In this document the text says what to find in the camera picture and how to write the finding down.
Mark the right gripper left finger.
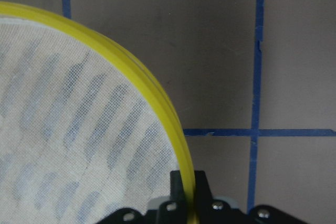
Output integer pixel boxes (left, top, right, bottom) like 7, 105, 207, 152
169, 170, 188, 224

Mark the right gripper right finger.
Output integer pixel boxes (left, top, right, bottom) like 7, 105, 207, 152
194, 170, 217, 223

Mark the yellow steamer basket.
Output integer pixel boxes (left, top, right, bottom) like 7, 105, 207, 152
1, 2, 197, 223

